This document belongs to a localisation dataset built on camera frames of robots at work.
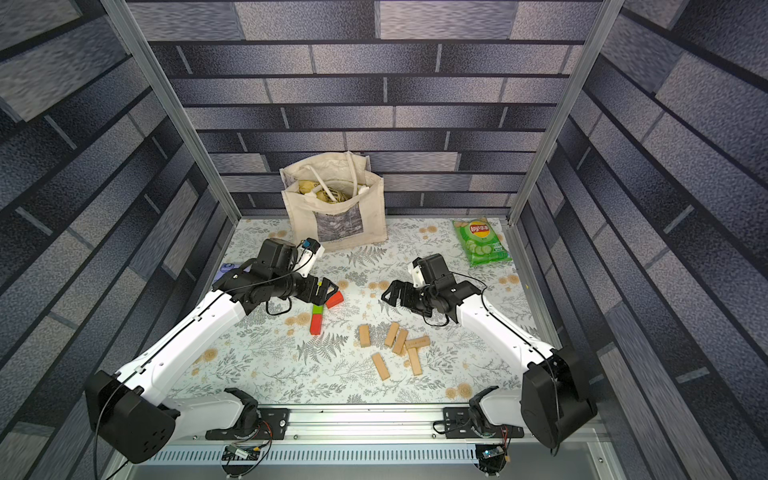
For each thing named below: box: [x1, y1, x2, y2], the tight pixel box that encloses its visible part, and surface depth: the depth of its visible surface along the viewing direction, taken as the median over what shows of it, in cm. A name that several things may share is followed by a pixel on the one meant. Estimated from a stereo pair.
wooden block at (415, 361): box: [408, 347, 423, 376], surface depth 85 cm
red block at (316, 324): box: [310, 314, 323, 336], surface depth 92 cm
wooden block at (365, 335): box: [360, 325, 371, 347], surface depth 88 cm
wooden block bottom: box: [372, 352, 391, 381], surface depth 85 cm
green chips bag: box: [452, 218, 512, 267], surface depth 107 cm
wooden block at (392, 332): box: [384, 322, 400, 348], surface depth 91 cm
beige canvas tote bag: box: [280, 150, 388, 252], surface depth 99 cm
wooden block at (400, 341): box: [393, 329, 409, 355], surface depth 89 cm
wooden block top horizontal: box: [406, 336, 431, 350], surface depth 89 cm
